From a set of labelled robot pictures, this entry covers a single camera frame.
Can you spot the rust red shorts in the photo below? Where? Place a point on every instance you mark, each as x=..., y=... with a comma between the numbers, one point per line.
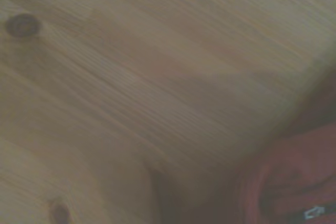
x=294, y=161

